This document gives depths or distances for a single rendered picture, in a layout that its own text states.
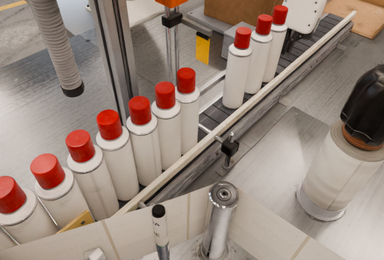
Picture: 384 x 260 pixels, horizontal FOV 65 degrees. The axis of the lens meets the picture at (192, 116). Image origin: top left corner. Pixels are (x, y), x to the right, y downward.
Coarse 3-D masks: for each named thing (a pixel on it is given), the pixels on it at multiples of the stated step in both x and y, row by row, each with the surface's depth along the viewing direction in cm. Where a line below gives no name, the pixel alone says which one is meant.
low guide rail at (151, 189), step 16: (352, 16) 104; (336, 32) 98; (272, 80) 77; (256, 96) 73; (240, 112) 69; (224, 128) 66; (208, 144) 64; (160, 176) 56; (144, 192) 54; (128, 208) 52
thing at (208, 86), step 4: (328, 0) 101; (224, 72) 72; (216, 76) 70; (220, 76) 70; (224, 76) 71; (212, 80) 69; (216, 80) 69; (220, 80) 71; (208, 84) 68; (212, 84) 69; (216, 84) 70; (200, 88) 67; (204, 88) 67; (208, 88) 68; (204, 92) 68; (200, 96) 67
